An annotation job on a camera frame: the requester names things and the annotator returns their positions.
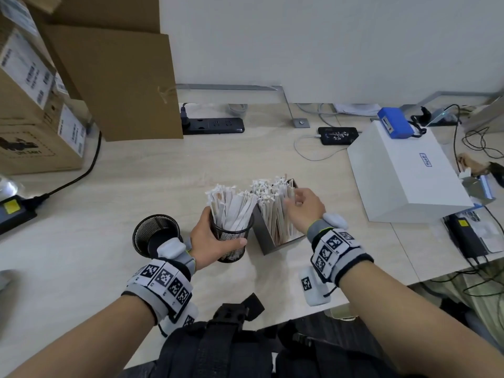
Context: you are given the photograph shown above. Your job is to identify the person's left hand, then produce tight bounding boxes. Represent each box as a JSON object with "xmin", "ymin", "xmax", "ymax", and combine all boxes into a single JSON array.
[{"xmin": 188, "ymin": 206, "xmax": 248, "ymax": 271}]

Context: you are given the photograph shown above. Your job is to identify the person's right hand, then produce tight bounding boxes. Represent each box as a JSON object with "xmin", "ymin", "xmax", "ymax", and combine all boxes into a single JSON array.
[{"xmin": 282, "ymin": 187, "xmax": 327, "ymax": 233}]

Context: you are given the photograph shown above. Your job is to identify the black mesh cup holding chopsticks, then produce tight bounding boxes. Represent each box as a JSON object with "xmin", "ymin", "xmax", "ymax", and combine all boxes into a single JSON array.
[{"xmin": 209, "ymin": 210, "xmax": 255, "ymax": 263}]

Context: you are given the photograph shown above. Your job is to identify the person's right forearm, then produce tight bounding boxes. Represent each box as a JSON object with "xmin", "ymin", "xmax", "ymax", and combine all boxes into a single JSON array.
[{"xmin": 338, "ymin": 259, "xmax": 504, "ymax": 378}]

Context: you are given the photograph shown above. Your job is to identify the person's left forearm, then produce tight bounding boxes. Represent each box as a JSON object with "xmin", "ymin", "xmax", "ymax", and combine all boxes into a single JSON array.
[{"xmin": 0, "ymin": 294, "xmax": 159, "ymax": 378}]

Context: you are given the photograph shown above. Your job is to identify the bundle of wrapped chopsticks, holder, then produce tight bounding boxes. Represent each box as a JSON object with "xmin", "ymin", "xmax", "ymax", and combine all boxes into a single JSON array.
[{"xmin": 250, "ymin": 175, "xmax": 300, "ymax": 247}]

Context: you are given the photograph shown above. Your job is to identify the square metal holder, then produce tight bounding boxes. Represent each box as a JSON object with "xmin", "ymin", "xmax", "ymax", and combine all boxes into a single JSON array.
[{"xmin": 251, "ymin": 178, "xmax": 306, "ymax": 256}]

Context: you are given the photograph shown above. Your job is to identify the bundle of wrapped chopsticks, cup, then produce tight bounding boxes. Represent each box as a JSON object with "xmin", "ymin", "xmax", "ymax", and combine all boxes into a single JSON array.
[{"xmin": 205, "ymin": 183, "xmax": 259, "ymax": 233}]

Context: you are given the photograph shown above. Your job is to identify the right wrist tracker with markers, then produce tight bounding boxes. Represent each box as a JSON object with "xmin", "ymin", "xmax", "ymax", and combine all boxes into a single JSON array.
[{"xmin": 298, "ymin": 213, "xmax": 375, "ymax": 307}]

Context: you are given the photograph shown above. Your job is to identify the wrist tracker with markers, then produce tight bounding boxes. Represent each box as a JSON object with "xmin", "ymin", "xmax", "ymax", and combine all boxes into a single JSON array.
[
  {"xmin": 298, "ymin": 213, "xmax": 375, "ymax": 307},
  {"xmin": 121, "ymin": 237, "xmax": 198, "ymax": 337}
]

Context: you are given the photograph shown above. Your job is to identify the left wrist tracker with markers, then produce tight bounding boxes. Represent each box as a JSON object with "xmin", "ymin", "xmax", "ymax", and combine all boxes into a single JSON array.
[{"xmin": 121, "ymin": 237, "xmax": 198, "ymax": 337}]

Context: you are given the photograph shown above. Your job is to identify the empty black mesh cup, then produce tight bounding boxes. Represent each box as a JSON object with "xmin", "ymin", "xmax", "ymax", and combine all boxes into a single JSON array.
[{"xmin": 132, "ymin": 214, "xmax": 181, "ymax": 259}]

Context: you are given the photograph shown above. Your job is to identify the black smartphone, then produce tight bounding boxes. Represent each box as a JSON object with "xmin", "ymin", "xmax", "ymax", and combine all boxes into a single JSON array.
[{"xmin": 318, "ymin": 127, "xmax": 360, "ymax": 146}]

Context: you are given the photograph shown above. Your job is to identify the black chest harness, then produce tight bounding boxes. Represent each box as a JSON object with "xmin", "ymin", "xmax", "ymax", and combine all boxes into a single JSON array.
[{"xmin": 159, "ymin": 293, "xmax": 398, "ymax": 378}]

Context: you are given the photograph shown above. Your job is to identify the black power strip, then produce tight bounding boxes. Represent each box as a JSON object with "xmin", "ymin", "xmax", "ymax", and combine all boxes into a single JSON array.
[{"xmin": 182, "ymin": 117, "xmax": 245, "ymax": 135}]

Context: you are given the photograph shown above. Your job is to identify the white papers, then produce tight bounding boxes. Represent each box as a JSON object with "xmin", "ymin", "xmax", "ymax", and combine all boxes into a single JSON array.
[{"xmin": 332, "ymin": 102, "xmax": 382, "ymax": 117}]

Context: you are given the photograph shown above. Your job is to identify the white box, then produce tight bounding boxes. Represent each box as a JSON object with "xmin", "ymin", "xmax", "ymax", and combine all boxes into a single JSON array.
[{"xmin": 347, "ymin": 119, "xmax": 475, "ymax": 224}]

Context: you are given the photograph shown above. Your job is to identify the blue device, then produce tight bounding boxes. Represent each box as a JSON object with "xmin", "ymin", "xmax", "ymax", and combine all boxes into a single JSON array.
[{"xmin": 377, "ymin": 107, "xmax": 415, "ymax": 138}]

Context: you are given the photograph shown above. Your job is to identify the black charger brick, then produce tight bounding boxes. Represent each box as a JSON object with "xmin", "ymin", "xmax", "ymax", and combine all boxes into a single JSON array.
[{"xmin": 444, "ymin": 213, "xmax": 490, "ymax": 261}]

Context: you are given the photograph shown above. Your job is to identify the blue and silver pouch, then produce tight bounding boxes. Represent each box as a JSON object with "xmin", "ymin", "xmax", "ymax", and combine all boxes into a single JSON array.
[{"xmin": 460, "ymin": 174, "xmax": 497, "ymax": 206}]

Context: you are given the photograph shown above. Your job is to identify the flat brown cardboard sheet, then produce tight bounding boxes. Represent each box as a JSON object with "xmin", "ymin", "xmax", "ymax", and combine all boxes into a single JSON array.
[{"xmin": 43, "ymin": 23, "xmax": 184, "ymax": 142}]

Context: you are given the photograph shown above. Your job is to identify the black power adapter, yellow label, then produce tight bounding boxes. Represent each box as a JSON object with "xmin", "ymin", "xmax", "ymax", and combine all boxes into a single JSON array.
[{"xmin": 0, "ymin": 194, "xmax": 38, "ymax": 235}]

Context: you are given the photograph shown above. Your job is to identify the large labelled cardboard box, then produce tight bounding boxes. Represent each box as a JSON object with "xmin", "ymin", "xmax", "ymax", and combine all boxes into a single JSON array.
[{"xmin": 0, "ymin": 0, "xmax": 88, "ymax": 176}]

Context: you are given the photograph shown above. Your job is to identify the brown cardboard box flap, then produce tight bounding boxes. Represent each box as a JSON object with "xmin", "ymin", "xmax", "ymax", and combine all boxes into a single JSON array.
[{"xmin": 24, "ymin": 0, "xmax": 161, "ymax": 34}]

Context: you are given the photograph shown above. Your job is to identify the white charging cable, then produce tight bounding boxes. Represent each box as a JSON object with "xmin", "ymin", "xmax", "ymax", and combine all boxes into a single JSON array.
[{"xmin": 293, "ymin": 134, "xmax": 349, "ymax": 162}]

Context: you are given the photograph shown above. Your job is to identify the grey metal desk bracket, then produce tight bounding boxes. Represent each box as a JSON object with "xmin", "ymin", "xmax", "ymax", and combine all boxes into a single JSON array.
[{"xmin": 175, "ymin": 83, "xmax": 310, "ymax": 129}]

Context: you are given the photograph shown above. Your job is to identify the black clip mount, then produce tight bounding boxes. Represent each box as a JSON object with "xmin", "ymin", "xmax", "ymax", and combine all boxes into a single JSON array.
[{"xmin": 409, "ymin": 106, "xmax": 434, "ymax": 135}]

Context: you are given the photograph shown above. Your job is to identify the black adapter cable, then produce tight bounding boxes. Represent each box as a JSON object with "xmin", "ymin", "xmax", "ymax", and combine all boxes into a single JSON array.
[{"xmin": 24, "ymin": 131, "xmax": 102, "ymax": 207}]

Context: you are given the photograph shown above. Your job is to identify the tangle of black cables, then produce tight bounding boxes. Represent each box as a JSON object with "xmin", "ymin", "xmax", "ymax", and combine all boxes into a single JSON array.
[{"xmin": 452, "ymin": 104, "xmax": 504, "ymax": 174}]

